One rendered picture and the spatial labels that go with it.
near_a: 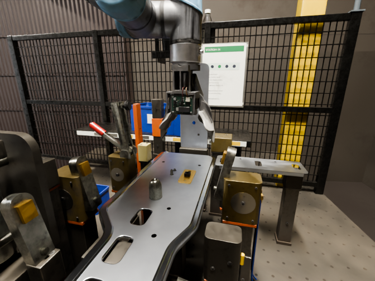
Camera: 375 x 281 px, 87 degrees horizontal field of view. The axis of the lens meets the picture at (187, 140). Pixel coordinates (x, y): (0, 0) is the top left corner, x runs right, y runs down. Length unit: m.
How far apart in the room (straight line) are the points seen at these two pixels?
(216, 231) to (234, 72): 0.81
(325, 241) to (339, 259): 0.08
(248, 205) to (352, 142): 2.79
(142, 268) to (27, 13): 3.23
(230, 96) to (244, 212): 0.68
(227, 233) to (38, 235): 0.33
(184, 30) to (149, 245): 0.44
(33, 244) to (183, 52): 0.45
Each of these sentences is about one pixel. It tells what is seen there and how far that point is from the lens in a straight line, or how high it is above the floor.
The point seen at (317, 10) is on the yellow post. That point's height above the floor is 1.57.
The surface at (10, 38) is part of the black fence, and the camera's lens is 1.78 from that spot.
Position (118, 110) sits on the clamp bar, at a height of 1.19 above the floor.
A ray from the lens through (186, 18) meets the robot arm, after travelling 0.50.
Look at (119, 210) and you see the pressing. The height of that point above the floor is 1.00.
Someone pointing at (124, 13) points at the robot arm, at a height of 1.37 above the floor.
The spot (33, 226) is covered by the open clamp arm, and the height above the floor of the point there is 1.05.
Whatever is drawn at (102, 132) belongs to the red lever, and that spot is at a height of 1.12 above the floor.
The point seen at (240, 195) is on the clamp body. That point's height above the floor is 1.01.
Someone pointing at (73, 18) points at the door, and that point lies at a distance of 3.04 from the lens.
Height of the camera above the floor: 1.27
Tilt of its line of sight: 16 degrees down
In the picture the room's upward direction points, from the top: straight up
